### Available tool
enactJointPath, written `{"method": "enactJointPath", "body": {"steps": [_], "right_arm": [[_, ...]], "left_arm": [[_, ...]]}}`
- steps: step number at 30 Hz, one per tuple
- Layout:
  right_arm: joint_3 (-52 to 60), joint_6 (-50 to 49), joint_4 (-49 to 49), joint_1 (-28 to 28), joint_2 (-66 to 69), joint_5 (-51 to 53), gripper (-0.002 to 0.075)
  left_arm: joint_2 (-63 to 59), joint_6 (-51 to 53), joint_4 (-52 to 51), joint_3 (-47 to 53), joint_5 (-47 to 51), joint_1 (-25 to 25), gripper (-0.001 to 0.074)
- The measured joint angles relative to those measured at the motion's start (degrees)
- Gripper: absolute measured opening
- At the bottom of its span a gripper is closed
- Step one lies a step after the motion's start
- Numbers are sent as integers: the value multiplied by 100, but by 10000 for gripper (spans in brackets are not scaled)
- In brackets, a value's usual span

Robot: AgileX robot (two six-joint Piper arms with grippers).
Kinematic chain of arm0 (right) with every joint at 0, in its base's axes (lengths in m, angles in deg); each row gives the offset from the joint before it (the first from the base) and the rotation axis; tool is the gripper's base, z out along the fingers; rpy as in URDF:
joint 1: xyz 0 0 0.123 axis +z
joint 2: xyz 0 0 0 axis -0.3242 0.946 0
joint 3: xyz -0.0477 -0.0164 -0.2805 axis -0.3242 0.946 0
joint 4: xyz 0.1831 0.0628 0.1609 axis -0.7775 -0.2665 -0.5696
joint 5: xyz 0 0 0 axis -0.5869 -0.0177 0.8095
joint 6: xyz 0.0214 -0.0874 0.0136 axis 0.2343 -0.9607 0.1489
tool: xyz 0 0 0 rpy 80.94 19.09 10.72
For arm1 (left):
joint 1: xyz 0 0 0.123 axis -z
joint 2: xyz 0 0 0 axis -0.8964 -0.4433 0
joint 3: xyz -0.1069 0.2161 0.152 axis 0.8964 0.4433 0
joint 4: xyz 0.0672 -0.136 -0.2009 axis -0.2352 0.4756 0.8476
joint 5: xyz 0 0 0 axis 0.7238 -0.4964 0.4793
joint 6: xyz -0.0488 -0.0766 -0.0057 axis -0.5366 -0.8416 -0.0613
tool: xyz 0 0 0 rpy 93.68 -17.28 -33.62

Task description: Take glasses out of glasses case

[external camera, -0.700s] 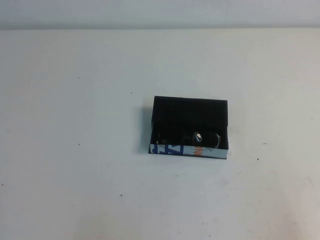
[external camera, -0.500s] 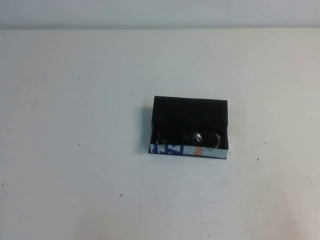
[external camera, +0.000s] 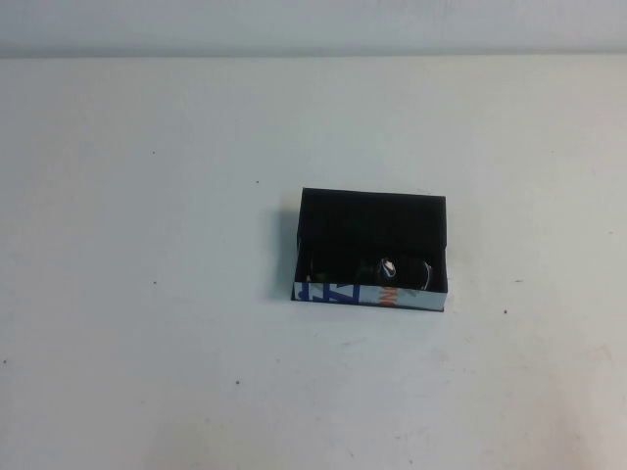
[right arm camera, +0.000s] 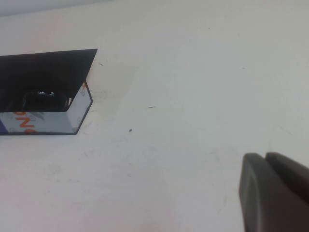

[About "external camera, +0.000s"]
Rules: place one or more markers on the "black glasses case printed front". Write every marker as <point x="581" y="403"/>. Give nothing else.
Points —
<point x="343" y="220"/>

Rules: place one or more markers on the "black frame glasses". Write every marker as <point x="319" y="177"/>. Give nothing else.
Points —
<point x="387" y="269"/>

